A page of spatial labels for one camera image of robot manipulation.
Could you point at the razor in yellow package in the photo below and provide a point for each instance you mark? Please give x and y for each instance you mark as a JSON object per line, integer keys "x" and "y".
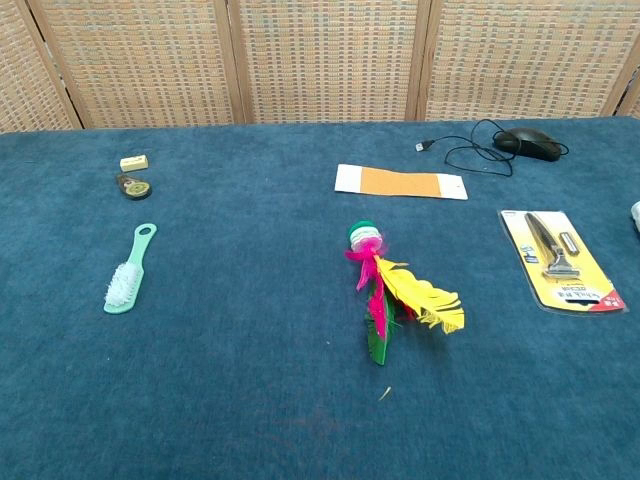
{"x": 562, "y": 260}

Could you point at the small yellow feather scrap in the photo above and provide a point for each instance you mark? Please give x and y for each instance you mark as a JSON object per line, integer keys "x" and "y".
{"x": 384, "y": 394}

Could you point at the orange and white card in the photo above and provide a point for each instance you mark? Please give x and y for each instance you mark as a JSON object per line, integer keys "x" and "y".
{"x": 400, "y": 181}

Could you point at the black computer mouse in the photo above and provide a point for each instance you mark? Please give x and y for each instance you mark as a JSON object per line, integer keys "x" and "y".
{"x": 529, "y": 142}

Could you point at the cream rectangular eraser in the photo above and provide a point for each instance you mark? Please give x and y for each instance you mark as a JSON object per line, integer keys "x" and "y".
{"x": 134, "y": 163}

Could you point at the white object at edge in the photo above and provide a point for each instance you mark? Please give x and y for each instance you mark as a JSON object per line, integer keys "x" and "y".
{"x": 636, "y": 212}

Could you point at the colourful feather shuttlecock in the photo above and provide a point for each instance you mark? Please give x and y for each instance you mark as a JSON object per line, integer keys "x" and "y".
{"x": 380, "y": 280}

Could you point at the mint green brush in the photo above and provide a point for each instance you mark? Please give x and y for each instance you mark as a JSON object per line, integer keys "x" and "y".
{"x": 131, "y": 272}

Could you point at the woven folding screen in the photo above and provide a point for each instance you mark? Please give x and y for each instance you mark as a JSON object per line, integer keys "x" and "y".
{"x": 325, "y": 60}

